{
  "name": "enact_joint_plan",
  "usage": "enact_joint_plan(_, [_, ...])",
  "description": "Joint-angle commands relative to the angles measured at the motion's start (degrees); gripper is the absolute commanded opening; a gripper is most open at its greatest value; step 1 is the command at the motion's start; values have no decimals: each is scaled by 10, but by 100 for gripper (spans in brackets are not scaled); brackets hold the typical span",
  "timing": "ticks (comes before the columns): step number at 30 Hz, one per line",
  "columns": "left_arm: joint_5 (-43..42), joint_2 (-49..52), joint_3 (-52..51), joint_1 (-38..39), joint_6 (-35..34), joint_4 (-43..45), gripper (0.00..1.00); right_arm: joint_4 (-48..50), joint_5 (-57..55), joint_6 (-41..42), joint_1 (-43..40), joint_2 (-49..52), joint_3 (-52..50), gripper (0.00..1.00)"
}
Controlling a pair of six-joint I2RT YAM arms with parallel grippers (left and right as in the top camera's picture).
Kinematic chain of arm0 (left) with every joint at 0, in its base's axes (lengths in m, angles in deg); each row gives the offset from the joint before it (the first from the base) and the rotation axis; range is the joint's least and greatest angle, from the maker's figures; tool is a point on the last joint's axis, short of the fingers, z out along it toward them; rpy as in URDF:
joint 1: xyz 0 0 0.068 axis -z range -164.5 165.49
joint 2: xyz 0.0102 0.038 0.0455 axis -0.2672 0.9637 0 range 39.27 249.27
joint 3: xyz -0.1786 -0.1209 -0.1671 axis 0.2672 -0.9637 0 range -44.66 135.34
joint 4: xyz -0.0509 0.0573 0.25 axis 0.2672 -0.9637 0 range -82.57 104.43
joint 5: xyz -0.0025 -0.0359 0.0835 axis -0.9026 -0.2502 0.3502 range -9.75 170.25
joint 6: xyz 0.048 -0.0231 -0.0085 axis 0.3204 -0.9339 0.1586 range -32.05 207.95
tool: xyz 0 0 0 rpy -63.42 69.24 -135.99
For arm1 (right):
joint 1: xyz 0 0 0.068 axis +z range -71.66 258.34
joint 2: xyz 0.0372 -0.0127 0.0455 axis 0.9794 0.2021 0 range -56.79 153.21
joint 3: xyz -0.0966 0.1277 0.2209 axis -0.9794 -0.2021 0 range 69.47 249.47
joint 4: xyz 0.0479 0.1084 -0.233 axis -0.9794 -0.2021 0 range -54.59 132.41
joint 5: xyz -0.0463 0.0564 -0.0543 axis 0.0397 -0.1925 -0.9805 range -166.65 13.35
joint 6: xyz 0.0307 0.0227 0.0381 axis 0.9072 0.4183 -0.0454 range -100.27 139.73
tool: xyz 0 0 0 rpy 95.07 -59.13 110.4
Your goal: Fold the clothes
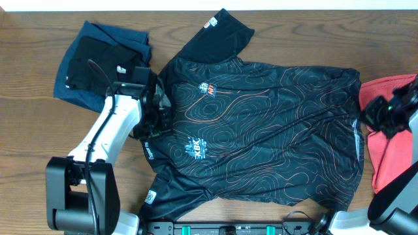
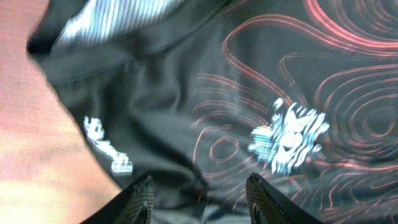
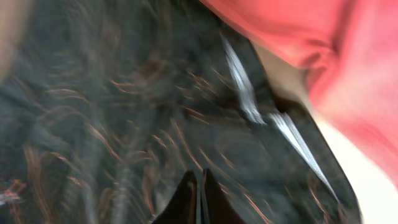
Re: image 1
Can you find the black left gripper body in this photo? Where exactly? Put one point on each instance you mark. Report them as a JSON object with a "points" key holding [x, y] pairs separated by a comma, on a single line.
{"points": [[160, 115]]}

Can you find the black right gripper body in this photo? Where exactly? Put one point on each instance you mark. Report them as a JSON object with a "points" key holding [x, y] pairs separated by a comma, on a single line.
{"points": [[383, 117]]}

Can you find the black patterned sports jersey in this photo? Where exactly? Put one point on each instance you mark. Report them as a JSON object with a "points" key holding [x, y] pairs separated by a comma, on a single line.
{"points": [[253, 131]]}

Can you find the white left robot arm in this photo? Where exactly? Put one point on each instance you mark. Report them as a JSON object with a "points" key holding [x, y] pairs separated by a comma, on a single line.
{"points": [[81, 191]]}

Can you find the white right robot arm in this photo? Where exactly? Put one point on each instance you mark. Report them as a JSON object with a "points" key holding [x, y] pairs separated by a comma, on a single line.
{"points": [[394, 209]]}

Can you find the red t-shirt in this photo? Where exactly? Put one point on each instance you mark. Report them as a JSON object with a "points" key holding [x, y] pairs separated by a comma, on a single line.
{"points": [[389, 157]]}

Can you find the folded navy blue garment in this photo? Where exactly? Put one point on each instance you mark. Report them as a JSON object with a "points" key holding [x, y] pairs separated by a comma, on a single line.
{"points": [[136, 41]]}

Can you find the folded black garment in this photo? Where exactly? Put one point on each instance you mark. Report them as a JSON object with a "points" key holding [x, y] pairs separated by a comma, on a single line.
{"points": [[96, 65]]}

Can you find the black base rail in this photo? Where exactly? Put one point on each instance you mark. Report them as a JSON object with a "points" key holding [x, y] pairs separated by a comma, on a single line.
{"points": [[295, 223]]}

